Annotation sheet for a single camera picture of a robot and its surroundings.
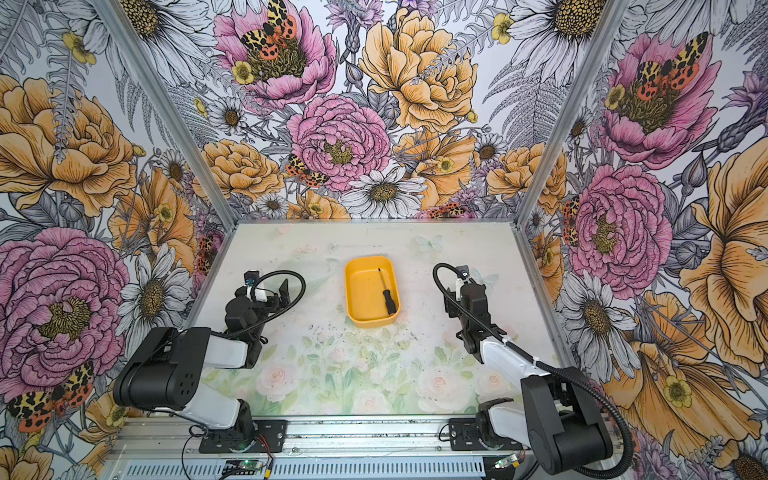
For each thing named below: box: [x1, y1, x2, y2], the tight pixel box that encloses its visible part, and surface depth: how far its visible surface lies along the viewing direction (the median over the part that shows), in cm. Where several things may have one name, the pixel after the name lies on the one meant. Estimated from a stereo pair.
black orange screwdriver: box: [378, 268, 397, 316], surface depth 98 cm
